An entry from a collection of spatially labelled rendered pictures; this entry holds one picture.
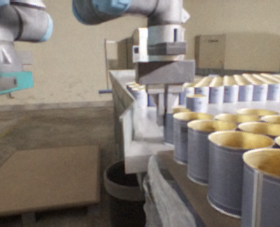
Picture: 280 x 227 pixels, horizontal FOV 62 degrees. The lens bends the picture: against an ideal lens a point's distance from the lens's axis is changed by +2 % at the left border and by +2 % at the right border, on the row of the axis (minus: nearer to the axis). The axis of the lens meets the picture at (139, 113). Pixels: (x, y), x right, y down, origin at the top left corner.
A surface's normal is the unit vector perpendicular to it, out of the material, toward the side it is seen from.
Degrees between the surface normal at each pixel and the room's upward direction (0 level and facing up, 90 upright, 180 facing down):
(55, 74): 90
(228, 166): 89
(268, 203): 89
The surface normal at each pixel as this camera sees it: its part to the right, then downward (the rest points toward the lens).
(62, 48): 0.16, 0.22
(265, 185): -0.82, 0.13
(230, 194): -0.54, 0.18
